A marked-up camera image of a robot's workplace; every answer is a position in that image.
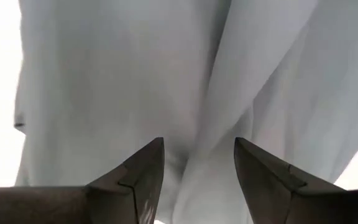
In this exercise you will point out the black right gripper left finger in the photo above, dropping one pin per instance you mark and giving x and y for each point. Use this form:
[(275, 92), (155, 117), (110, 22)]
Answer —
[(141, 180)]

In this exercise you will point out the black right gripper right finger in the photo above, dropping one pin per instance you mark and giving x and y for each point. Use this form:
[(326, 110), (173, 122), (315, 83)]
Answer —
[(259, 180)]

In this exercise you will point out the grey-teal trousers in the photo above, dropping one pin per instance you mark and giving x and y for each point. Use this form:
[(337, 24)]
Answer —
[(120, 77)]

